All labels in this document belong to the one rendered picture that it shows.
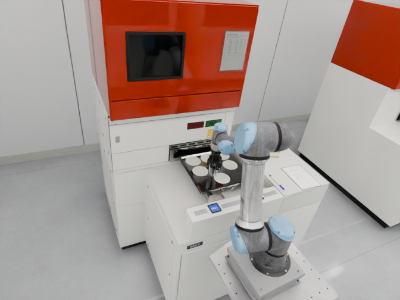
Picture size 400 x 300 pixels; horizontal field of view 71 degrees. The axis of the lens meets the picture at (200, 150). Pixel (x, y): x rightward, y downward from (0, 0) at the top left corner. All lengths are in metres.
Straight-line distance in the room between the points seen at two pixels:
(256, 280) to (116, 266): 1.32
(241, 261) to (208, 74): 0.99
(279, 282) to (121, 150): 1.10
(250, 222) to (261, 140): 0.33
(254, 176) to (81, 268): 1.69
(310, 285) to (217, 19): 1.35
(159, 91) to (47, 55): 1.65
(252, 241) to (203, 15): 1.08
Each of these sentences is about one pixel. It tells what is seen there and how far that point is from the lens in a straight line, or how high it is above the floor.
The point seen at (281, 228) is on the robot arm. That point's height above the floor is 1.12.
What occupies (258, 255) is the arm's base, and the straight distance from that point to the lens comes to 1.35.
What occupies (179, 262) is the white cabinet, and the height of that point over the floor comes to 0.67.
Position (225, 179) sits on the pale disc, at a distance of 1.72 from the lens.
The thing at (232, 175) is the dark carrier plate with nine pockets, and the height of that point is 0.90.
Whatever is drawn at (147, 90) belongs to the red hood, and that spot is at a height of 1.39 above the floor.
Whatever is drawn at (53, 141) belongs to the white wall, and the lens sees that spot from 3.41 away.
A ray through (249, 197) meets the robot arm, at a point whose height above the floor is 1.25.
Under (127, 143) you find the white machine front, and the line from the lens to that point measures 1.72.
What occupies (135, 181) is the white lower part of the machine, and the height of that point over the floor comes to 0.73.
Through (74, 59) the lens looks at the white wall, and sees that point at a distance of 3.04.
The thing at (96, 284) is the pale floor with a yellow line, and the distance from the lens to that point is 2.34.
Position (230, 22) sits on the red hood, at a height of 1.73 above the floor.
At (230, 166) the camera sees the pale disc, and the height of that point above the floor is 0.90.
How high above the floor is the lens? 1.99
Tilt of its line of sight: 34 degrees down
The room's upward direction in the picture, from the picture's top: 7 degrees clockwise
